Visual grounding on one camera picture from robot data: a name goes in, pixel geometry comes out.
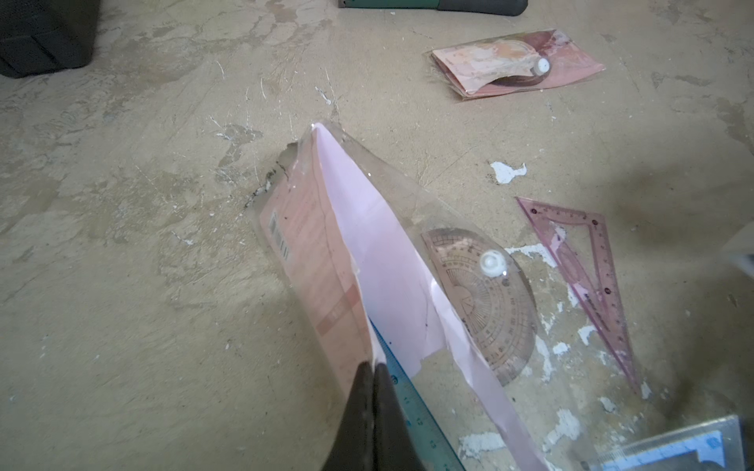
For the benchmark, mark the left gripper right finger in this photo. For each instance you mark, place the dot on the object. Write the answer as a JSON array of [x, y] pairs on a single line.
[[393, 449]]

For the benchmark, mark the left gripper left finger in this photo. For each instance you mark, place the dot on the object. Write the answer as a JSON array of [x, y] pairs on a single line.
[[353, 448]]

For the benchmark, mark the teal straight ruler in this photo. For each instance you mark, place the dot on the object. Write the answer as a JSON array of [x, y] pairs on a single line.
[[429, 441]]

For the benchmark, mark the pink ruler set pouch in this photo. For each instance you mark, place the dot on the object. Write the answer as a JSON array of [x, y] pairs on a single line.
[[347, 229]]

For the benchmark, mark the pink protractor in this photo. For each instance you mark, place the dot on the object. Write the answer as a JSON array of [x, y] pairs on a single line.
[[489, 294]]

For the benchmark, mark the pink triangle ruler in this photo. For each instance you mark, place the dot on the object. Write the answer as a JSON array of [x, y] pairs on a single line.
[[578, 241]]

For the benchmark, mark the clear triangle ruler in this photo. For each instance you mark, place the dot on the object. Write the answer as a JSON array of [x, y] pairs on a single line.
[[711, 445]]

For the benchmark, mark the green pipe wrench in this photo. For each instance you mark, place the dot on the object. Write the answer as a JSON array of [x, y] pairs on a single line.
[[508, 8]]

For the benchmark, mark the black plastic tool case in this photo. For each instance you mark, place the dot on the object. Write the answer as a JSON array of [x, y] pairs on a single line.
[[41, 37]]

